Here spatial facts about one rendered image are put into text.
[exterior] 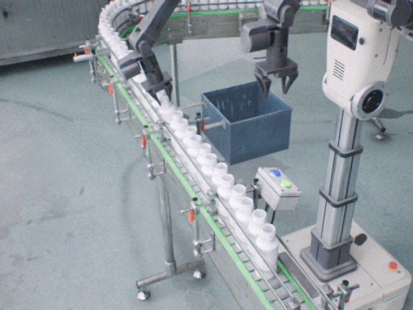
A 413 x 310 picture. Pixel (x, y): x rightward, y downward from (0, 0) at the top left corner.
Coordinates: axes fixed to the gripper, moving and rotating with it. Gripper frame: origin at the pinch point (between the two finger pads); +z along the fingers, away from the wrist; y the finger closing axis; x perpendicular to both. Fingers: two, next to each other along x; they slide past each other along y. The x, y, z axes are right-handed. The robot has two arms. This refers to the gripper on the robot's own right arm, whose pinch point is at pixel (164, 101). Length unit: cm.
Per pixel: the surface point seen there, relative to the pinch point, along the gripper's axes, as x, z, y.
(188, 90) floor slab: -213, 139, -58
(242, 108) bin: -41, 50, -42
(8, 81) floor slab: -301, 102, 76
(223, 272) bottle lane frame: 55, 31, 12
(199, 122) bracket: 2.3, 13.7, -8.9
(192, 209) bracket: 46.2, 8.6, 11.7
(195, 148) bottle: 25.3, 5.4, 0.2
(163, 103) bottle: 1.6, -0.3, 0.9
